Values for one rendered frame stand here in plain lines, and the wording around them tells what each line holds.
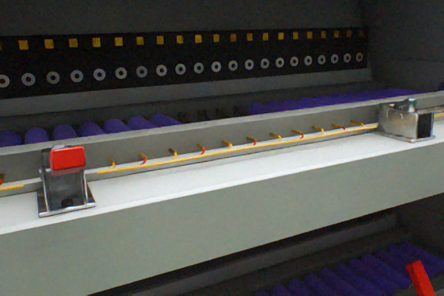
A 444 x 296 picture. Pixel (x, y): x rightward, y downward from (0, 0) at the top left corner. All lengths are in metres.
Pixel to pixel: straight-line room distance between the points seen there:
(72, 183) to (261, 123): 0.14
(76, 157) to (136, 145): 0.11
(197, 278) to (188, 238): 0.19
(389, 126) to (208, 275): 0.23
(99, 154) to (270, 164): 0.11
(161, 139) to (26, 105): 0.16
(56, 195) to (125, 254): 0.05
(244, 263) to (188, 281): 0.06
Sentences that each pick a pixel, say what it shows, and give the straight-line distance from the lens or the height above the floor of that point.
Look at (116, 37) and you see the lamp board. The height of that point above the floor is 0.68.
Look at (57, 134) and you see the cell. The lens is 0.33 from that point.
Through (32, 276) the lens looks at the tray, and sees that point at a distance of 0.23.
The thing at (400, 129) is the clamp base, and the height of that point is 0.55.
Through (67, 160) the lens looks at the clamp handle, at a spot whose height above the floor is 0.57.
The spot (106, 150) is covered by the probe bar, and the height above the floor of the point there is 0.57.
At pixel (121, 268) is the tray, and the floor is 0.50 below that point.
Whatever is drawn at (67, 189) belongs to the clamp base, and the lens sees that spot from 0.25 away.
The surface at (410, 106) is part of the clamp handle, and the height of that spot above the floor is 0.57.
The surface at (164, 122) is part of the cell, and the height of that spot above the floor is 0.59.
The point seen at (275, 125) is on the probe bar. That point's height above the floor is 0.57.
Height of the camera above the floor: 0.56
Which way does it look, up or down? 2 degrees up
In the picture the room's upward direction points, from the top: 9 degrees counter-clockwise
